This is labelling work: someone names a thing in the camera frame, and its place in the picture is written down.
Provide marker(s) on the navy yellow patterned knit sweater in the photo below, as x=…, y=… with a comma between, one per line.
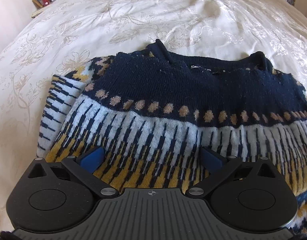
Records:
x=153, y=110

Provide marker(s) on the cream embroidered bedspread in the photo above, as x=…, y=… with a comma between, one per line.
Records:
x=71, y=32

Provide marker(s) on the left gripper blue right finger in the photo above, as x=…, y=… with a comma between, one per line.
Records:
x=219, y=168

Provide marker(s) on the cream bedside table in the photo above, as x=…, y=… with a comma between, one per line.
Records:
x=39, y=11

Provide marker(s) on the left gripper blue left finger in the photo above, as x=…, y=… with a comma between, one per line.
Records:
x=83, y=167

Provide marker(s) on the wooden picture frame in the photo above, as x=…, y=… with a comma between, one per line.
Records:
x=38, y=3

